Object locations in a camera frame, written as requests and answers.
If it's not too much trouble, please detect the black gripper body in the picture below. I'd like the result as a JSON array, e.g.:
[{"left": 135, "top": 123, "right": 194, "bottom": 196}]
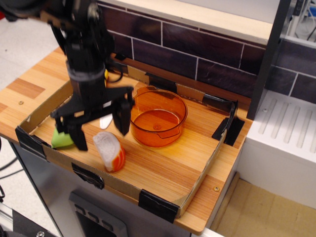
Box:
[{"left": 51, "top": 66, "right": 134, "bottom": 133}]

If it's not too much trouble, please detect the taped cardboard fence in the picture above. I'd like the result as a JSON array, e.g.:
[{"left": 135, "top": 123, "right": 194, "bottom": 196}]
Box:
[{"left": 18, "top": 52, "right": 251, "bottom": 231}]

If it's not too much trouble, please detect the white toy sink drainboard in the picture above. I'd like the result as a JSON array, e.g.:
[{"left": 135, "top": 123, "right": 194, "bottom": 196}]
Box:
[{"left": 237, "top": 91, "right": 316, "bottom": 208}]

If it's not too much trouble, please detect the orange transparent plastic pot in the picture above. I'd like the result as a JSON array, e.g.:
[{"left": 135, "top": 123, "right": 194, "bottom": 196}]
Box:
[{"left": 130, "top": 86, "right": 188, "bottom": 147}]

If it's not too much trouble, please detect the grey oven control panel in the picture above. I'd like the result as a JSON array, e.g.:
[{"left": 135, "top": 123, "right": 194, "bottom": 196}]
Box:
[{"left": 69, "top": 192, "right": 128, "bottom": 237}]

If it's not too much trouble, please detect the white orange toy sushi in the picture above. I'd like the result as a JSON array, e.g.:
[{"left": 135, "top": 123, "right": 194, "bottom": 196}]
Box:
[{"left": 93, "top": 131, "right": 125, "bottom": 172}]

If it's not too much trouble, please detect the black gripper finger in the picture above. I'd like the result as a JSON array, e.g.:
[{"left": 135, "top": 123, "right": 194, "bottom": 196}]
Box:
[
  {"left": 67, "top": 123, "right": 88, "bottom": 151},
  {"left": 112, "top": 98, "right": 131, "bottom": 136}
]

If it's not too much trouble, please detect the dark grey right post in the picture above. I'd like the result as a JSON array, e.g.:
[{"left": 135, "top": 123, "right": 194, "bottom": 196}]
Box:
[{"left": 247, "top": 0, "right": 291, "bottom": 120}]

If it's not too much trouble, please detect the light wooden shelf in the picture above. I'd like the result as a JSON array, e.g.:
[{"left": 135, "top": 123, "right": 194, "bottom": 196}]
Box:
[{"left": 101, "top": 0, "right": 273, "bottom": 45}]

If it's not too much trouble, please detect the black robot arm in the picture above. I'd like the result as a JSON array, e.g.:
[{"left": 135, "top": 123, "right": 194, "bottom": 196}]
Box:
[{"left": 0, "top": 0, "right": 134, "bottom": 151}]

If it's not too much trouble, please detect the yellow handled toy knife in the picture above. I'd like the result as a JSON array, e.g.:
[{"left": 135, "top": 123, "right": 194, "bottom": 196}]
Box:
[{"left": 99, "top": 70, "right": 113, "bottom": 130}]

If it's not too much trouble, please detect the green toy pear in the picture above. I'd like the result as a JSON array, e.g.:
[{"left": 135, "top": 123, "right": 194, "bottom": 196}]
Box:
[{"left": 51, "top": 128, "right": 74, "bottom": 148}]

